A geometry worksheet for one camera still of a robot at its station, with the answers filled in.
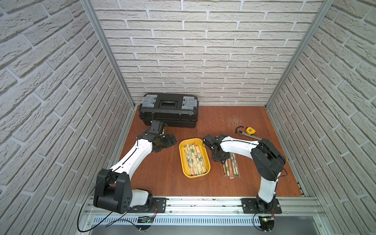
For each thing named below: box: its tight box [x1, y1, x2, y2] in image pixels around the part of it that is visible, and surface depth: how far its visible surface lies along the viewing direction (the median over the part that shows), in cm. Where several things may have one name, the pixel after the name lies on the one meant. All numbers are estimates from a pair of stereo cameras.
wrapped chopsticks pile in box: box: [183, 142, 208, 177], surface depth 90 cm
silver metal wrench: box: [237, 129, 263, 141], surface depth 105 cm
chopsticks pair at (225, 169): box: [223, 162, 230, 177], surface depth 87 cm
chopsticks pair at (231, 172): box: [228, 158, 235, 180], surface depth 87 cm
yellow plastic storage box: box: [179, 138, 212, 179], surface depth 91 cm
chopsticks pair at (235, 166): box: [230, 152, 241, 179], surface depth 89 cm
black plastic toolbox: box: [138, 92, 199, 129], surface depth 98 cm
